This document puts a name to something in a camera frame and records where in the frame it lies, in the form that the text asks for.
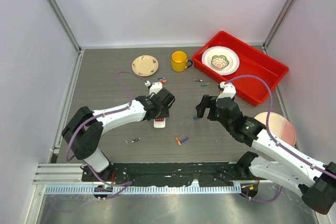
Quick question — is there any white remote control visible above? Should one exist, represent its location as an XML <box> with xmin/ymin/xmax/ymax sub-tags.
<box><xmin>153</xmin><ymin>118</ymin><xmax>166</xmax><ymax>129</ymax></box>

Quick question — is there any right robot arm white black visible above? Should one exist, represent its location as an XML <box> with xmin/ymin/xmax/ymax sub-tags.
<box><xmin>196</xmin><ymin>95</ymin><xmax>335</xmax><ymax>215</ymax></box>

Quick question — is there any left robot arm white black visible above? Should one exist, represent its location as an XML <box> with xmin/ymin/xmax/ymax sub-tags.
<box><xmin>61</xmin><ymin>88</ymin><xmax>175</xmax><ymax>182</ymax></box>

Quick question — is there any orange battery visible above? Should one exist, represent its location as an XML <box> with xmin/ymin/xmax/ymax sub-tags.
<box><xmin>175</xmin><ymin>137</ymin><xmax>182</xmax><ymax>146</ymax></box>

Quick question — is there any cream floral plate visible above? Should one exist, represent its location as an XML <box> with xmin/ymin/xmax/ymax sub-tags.
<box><xmin>131</xmin><ymin>55</ymin><xmax>159</xmax><ymax>77</ymax></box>

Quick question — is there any small patterned bowl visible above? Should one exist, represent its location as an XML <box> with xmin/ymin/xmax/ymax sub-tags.
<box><xmin>211</xmin><ymin>55</ymin><xmax>229</xmax><ymax>69</ymax></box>

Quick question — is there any white plate in bin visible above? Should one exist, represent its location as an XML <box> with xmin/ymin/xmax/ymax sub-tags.
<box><xmin>202</xmin><ymin>46</ymin><xmax>240</xmax><ymax>76</ymax></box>

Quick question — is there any red plastic bin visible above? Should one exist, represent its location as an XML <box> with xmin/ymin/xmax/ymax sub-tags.
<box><xmin>192</xmin><ymin>31</ymin><xmax>289</xmax><ymax>106</ymax></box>

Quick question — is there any yellow mug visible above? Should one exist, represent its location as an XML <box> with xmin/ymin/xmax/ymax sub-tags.
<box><xmin>171</xmin><ymin>51</ymin><xmax>193</xmax><ymax>72</ymax></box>

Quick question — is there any pink rimmed plate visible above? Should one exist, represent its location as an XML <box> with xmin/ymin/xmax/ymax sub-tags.
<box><xmin>268</xmin><ymin>112</ymin><xmax>297</xmax><ymax>147</ymax></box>

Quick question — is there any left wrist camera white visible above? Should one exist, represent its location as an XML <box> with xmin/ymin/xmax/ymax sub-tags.
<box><xmin>144</xmin><ymin>80</ymin><xmax>163</xmax><ymax>96</ymax></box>

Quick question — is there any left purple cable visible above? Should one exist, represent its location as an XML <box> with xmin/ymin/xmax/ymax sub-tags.
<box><xmin>65</xmin><ymin>71</ymin><xmax>149</xmax><ymax>200</ymax></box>

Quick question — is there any purple cable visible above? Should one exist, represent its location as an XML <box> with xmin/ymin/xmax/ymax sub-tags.
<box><xmin>219</xmin><ymin>74</ymin><xmax>336</xmax><ymax>204</ymax></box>
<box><xmin>65</xmin><ymin>71</ymin><xmax>149</xmax><ymax>200</ymax></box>

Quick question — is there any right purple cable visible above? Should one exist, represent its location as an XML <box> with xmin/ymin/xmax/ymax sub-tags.
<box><xmin>219</xmin><ymin>74</ymin><xmax>336</xmax><ymax>204</ymax></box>

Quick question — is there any slotted cable duct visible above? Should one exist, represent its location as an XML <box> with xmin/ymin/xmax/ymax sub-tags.
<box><xmin>45</xmin><ymin>183</ymin><xmax>242</xmax><ymax>195</ymax></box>

